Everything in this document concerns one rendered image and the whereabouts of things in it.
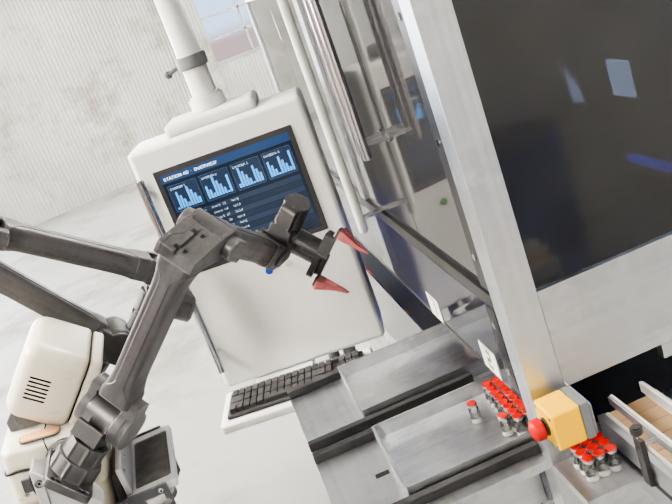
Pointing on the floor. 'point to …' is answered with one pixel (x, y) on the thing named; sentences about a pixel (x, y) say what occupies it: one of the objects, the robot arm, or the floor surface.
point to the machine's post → (487, 209)
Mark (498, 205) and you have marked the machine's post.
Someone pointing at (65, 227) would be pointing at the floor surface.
